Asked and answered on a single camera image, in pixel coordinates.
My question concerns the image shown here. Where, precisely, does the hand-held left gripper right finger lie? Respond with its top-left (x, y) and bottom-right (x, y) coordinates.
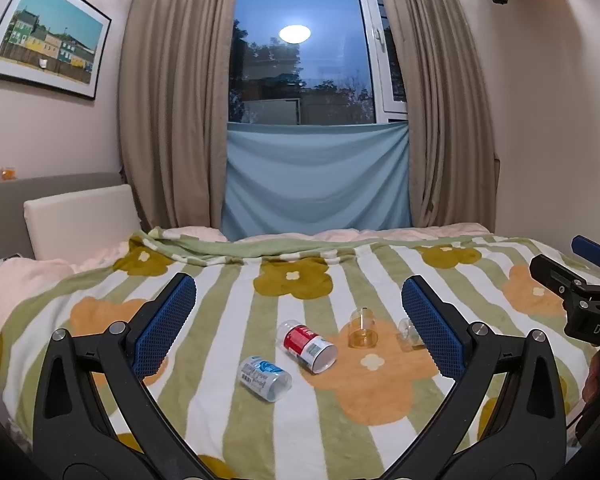
top-left (375, 275), bottom-right (567, 480)

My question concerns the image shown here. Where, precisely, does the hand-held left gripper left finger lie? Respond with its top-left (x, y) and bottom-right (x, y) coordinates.
top-left (32, 272), bottom-right (222, 480)

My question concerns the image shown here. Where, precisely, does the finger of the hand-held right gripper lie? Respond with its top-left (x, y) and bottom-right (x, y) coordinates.
top-left (571, 234), bottom-right (600, 272)
top-left (529, 254), bottom-right (589, 312)

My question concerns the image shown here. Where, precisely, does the small clear cup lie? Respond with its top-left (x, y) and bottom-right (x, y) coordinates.
top-left (397, 317), bottom-right (426, 351)

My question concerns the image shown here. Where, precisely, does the clear cup with amber bottom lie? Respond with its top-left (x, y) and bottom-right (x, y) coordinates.
top-left (348, 307), bottom-right (379, 350)

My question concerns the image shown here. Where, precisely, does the clear cup with blue label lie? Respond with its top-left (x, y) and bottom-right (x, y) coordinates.
top-left (238, 355), bottom-right (293, 403)

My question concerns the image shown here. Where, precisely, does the clear cup with red label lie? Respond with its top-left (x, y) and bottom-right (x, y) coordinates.
top-left (276, 319), bottom-right (339, 375)

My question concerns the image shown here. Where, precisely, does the white pillow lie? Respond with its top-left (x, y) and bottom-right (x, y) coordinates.
top-left (23, 184), bottom-right (143, 262)

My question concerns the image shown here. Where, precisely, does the green striped floral blanket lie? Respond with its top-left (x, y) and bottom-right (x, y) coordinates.
top-left (0, 227), bottom-right (600, 480)

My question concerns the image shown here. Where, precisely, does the light blue cloth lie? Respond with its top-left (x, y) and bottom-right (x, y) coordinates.
top-left (221, 119), bottom-right (413, 241)

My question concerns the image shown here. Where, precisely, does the grey bed headboard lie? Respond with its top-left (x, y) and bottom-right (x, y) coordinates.
top-left (0, 172), bottom-right (126, 281)

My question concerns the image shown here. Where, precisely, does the beige curtain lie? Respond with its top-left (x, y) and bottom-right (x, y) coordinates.
top-left (377, 0), bottom-right (501, 233)
top-left (118, 0), bottom-right (242, 231)

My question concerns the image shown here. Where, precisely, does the framed picture of houses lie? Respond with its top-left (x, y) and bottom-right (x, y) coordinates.
top-left (0, 0), bottom-right (113, 101)

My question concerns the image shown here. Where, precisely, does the window with white frame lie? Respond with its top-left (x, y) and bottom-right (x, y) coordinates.
top-left (228, 0), bottom-right (410, 126)

